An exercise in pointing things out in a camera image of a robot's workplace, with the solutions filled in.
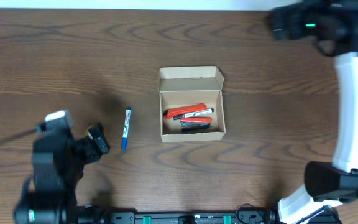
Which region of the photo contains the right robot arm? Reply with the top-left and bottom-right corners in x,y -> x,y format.
265,1 -> 358,223

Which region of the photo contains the blue whiteboard marker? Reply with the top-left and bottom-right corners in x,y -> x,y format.
121,107 -> 132,151

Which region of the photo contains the red and black stapler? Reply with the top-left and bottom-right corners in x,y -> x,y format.
180,117 -> 212,132

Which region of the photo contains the open cardboard box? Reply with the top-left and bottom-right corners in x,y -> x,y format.
158,66 -> 226,142

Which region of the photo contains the red utility knife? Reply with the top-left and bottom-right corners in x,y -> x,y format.
163,103 -> 207,119

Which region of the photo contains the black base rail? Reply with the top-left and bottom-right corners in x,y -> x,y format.
77,209 -> 276,224

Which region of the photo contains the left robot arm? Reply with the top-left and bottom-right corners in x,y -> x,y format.
13,121 -> 111,224

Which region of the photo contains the yellow tape roll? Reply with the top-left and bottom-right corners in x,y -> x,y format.
85,125 -> 94,139

